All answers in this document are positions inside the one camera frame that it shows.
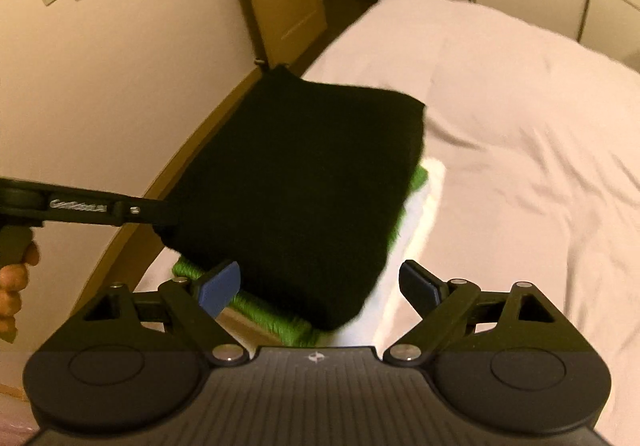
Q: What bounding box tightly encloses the black knit sweater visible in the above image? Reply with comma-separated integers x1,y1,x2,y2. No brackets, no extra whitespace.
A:
155,65,427,333

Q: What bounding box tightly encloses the person's left hand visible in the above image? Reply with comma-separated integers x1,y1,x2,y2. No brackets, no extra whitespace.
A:
0,243,41,345

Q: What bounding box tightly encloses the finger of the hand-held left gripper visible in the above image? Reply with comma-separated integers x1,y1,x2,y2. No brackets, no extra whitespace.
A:
116,197,179,233

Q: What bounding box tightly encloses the folded white cloth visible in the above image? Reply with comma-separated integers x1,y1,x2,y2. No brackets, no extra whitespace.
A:
330,156,447,348

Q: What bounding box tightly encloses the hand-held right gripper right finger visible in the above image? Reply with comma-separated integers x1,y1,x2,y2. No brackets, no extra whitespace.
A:
381,259,557,366

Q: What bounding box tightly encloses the folded green cloth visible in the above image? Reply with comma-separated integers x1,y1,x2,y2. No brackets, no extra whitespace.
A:
172,166,431,348

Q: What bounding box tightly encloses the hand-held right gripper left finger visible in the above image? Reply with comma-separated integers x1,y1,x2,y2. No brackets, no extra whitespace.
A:
81,259,246,366

